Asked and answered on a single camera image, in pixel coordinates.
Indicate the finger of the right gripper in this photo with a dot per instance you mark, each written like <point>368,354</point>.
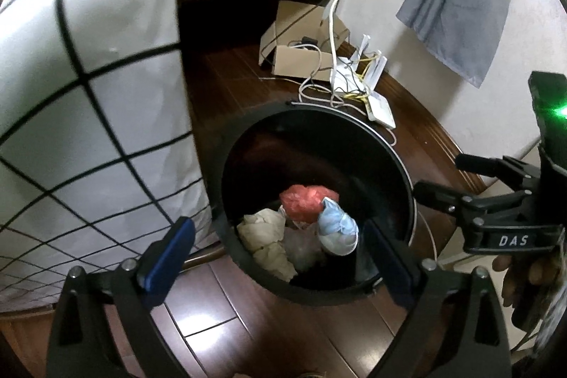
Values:
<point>462,207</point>
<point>514,173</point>

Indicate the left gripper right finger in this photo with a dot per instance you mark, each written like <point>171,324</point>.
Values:
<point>454,326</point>

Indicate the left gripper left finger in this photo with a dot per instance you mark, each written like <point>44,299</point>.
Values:
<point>81,342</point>

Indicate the red plastic bag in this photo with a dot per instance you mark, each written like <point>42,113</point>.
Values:
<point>305,203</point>

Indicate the beige cloth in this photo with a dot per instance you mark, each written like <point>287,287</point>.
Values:
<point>262,234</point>

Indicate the clear crumpled plastic trash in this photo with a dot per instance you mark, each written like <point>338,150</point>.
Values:
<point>302,247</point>

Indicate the black round trash bin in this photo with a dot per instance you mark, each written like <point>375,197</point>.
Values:
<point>263,154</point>

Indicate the person's right hand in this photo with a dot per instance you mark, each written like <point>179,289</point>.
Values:
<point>529,279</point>

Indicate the white flat network box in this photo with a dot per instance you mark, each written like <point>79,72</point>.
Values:
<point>379,111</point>

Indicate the light blue face mask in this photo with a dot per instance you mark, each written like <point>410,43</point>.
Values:
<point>337,232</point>

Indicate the white wifi router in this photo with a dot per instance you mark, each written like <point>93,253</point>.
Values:
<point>358,75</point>

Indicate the white grid-pattern mattress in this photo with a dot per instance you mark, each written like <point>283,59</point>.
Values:
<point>98,157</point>

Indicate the open cardboard box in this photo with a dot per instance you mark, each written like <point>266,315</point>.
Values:
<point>298,43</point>

